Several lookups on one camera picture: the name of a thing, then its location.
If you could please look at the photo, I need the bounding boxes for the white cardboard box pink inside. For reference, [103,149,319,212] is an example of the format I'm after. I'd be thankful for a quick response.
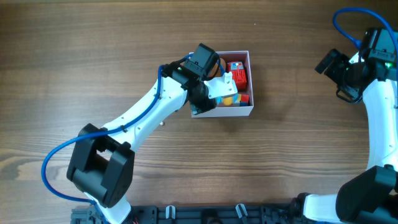
[192,50,254,118]

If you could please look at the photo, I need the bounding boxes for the red toy truck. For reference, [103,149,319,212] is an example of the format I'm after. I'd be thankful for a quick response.
[227,62,248,91]

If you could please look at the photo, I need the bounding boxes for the yellow duck toy blue hat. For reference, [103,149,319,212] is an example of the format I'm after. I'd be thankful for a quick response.
[216,94,241,107]

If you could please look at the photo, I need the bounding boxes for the colourful puzzle cube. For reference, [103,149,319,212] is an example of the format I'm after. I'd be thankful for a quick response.
[233,93,249,106]

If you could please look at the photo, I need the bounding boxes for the brown plush toy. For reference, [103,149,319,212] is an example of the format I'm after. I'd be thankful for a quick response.
[208,57,222,80]

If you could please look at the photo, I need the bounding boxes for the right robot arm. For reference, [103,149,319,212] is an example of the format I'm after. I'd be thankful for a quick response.
[290,28,397,223]

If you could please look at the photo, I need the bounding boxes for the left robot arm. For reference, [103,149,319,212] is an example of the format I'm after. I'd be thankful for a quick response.
[67,44,221,223]

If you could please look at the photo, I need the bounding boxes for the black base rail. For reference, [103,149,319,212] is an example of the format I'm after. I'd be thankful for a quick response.
[71,203,312,224]

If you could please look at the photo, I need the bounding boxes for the left blue cable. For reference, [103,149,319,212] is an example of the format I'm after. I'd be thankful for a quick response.
[40,52,226,224]

